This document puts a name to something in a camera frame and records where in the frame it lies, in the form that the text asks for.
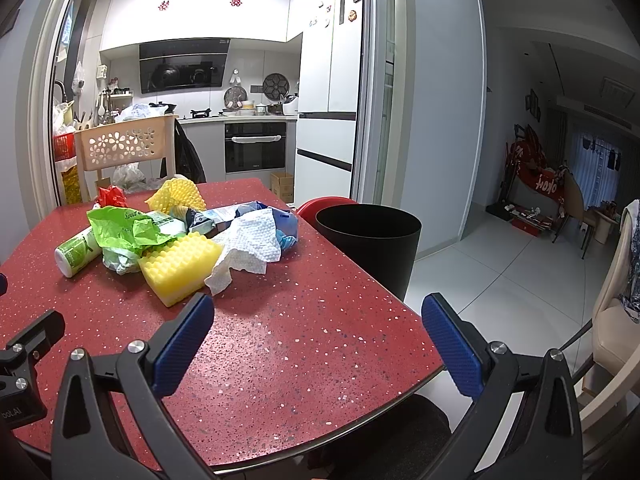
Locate black built-in oven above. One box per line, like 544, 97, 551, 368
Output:
224, 122, 288, 174

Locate tall green white spray can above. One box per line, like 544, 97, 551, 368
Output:
54, 226, 102, 278

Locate red stool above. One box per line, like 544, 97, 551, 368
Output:
296, 196, 355, 229

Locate cream dining chair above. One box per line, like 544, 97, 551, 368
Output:
567, 200, 639, 430

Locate cardboard box on floor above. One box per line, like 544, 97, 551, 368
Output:
270, 171, 294, 204

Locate red decorated rack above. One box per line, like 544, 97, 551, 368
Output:
485, 124, 567, 235

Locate black range hood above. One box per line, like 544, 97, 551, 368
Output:
139, 38, 231, 94

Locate beige perforated chair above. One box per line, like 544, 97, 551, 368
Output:
74, 114, 176, 202

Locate green plastic bag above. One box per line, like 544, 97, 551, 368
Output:
87, 206, 176, 275

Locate yellow foam fruit net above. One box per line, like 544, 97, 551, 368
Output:
145, 178, 206, 219

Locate yellow red bag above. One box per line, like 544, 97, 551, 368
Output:
53, 131, 82, 205

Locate black jacket on chair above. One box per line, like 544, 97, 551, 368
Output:
174, 120, 206, 184

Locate white paper towel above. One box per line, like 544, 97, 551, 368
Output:
204, 208, 282, 296

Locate red wrapper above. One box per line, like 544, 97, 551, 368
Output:
96, 185, 128, 208

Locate black trash bin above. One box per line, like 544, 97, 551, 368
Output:
316, 204, 422, 300

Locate yellow wavy sponge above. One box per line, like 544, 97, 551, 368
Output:
139, 232, 222, 308

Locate blue plastic bag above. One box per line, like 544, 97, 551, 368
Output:
235, 200, 298, 252

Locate white refrigerator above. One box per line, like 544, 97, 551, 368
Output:
294, 0, 363, 206

